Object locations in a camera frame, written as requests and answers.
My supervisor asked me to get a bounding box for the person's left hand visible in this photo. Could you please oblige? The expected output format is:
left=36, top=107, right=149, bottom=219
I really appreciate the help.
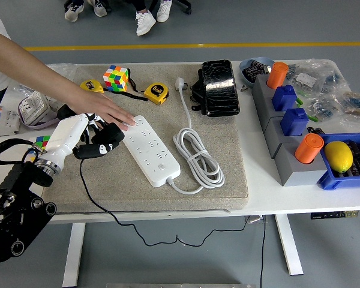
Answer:
left=66, top=88, right=137, bottom=132

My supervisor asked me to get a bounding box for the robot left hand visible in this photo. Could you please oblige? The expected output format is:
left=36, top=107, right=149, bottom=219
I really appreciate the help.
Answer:
left=41, top=113, right=121, bottom=166

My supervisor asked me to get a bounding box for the black plug adapter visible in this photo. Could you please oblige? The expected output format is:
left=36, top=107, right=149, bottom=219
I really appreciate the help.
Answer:
left=91, top=122, right=125, bottom=148

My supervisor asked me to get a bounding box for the thin black plug cord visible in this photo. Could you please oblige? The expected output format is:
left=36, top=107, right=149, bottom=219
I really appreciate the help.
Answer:
left=79, top=157, right=247, bottom=245

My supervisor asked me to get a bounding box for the white power strip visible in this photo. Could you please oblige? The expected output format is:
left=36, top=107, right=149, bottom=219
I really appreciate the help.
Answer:
left=121, top=115, right=181, bottom=188

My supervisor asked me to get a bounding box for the small yellow tape measure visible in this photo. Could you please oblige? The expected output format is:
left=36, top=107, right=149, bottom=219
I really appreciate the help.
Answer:
left=79, top=79, right=104, bottom=94

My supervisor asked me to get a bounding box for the small colourful puzzle cube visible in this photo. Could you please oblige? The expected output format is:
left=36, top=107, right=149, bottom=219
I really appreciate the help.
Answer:
left=28, top=135, right=51, bottom=163

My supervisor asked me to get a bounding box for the large colourful puzzle cube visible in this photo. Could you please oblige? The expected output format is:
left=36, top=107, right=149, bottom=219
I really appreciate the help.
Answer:
left=103, top=64, right=130, bottom=92

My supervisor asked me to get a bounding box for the white socket panel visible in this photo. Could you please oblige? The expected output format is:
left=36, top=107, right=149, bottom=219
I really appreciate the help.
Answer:
left=44, top=93, right=64, bottom=110
left=17, top=89, right=52, bottom=125

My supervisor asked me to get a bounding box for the plastic bag of metal screws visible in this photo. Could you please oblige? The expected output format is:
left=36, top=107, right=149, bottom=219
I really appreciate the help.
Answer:
left=13, top=62, right=77, bottom=97

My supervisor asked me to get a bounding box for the yellow tape measure marked 5m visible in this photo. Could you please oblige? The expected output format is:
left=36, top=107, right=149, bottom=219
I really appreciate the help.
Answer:
left=143, top=83, right=170, bottom=106

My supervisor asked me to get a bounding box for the white circuit breaker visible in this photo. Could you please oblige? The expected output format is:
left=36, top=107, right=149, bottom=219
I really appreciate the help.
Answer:
left=0, top=106, right=21, bottom=139

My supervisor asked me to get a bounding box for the white grey sneaker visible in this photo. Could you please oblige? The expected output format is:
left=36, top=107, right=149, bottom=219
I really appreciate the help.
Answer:
left=86, top=0, right=108, bottom=17
left=64, top=2, right=85, bottom=22

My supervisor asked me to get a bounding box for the person's leg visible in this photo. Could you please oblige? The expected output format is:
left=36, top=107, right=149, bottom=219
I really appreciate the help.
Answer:
left=124, top=0, right=148, bottom=14

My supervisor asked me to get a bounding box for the white table leg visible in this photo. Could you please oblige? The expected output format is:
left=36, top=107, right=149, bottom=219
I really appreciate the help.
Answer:
left=62, top=222, right=86, bottom=288
left=274, top=214, right=304, bottom=276

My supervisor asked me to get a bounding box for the glossy black case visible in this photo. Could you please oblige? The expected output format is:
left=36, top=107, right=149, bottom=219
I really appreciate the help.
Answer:
left=200, top=59, right=241, bottom=117

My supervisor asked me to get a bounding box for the black chair base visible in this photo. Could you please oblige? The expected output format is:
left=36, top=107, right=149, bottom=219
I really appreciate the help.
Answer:
left=172, top=0, right=193, bottom=16

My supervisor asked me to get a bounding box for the grey-brown mat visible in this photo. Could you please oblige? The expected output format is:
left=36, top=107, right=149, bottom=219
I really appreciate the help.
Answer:
left=41, top=62, right=249, bottom=214

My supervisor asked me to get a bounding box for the blue bowl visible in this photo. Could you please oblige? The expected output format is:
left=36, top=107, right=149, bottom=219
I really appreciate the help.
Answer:
left=239, top=57, right=276, bottom=89

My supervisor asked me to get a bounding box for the black components pile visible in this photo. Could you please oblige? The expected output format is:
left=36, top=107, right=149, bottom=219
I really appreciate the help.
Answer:
left=243, top=59, right=272, bottom=83

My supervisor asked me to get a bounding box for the grey holder block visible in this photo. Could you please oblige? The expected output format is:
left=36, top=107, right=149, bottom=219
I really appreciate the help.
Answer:
left=272, top=139, right=331, bottom=187
left=256, top=95, right=289, bottom=133
left=251, top=74, right=277, bottom=104
left=263, top=115, right=308, bottom=158

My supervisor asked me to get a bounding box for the orange cylinder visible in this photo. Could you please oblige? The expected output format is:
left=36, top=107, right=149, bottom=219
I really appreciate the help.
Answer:
left=267, top=61, right=289, bottom=89
left=294, top=133, right=325, bottom=165

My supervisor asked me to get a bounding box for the blue block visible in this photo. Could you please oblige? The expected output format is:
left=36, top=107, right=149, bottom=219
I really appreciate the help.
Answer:
left=271, top=84, right=298, bottom=112
left=280, top=107, right=310, bottom=137

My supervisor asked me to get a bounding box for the plastic bag with white label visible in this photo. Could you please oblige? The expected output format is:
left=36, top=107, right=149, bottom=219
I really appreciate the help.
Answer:
left=286, top=59, right=346, bottom=97

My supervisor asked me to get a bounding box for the plastic bag of blue resistors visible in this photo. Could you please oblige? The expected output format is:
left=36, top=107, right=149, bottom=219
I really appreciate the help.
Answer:
left=305, top=89, right=346, bottom=122

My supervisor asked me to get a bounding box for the yellow lemon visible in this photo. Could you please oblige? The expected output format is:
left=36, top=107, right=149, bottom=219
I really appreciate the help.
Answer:
left=323, top=141, right=354, bottom=173

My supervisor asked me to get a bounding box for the blue plastic bin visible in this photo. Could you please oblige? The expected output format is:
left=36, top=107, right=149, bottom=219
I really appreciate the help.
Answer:
left=316, top=131, right=360, bottom=191

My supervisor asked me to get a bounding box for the plastic bag of brown resistors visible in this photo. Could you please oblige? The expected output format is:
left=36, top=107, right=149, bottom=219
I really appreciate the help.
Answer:
left=338, top=86, right=360, bottom=130

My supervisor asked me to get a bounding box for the black table control panel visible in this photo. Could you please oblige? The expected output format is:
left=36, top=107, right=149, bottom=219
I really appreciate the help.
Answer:
left=310, top=211, right=360, bottom=220

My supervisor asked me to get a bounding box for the purple ribbon strap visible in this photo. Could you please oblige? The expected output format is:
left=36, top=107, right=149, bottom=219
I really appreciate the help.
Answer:
left=19, top=113, right=61, bottom=131

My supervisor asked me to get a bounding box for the black lanyard strap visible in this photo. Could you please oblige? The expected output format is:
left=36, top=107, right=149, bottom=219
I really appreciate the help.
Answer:
left=107, top=69, right=149, bottom=102

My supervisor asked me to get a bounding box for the white power strip cable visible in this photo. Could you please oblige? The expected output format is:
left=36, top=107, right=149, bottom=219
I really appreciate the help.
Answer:
left=167, top=77, right=226, bottom=194

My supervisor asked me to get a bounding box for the black hanging cable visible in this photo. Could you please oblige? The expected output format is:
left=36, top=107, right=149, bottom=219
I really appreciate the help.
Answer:
left=259, top=215, right=266, bottom=288

